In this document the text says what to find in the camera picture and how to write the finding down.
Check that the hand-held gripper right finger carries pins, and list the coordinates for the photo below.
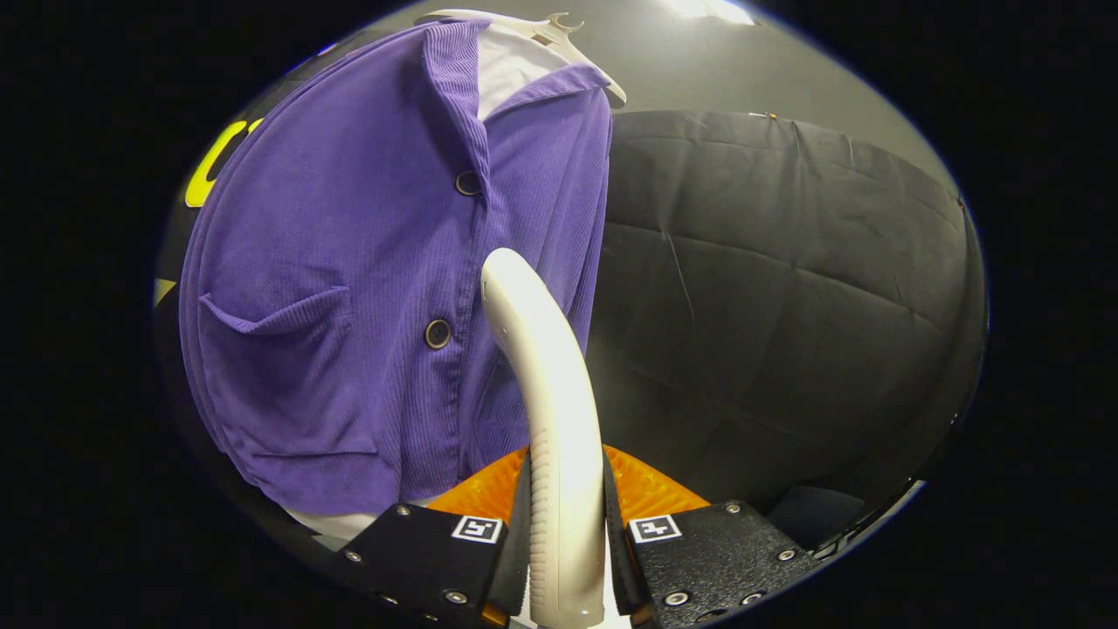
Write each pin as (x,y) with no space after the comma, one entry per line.
(620,568)

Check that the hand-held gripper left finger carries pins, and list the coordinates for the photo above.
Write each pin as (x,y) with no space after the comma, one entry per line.
(517,568)

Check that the white garment steamer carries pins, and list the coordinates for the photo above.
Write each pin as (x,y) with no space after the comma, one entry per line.
(559,411)

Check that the purple jacket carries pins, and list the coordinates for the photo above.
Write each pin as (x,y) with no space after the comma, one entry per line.
(349,245)

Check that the white shirt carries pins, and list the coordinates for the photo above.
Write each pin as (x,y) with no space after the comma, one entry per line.
(511,70)

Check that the white clothes hanger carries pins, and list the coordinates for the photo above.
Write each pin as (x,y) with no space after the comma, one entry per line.
(524,24)

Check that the dark rounded object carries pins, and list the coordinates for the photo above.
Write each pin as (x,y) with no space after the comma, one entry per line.
(817,515)

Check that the black backdrop cloth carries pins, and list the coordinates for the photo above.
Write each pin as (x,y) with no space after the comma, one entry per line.
(786,306)

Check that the ceiling light panel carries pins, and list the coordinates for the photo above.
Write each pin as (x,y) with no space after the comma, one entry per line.
(707,9)

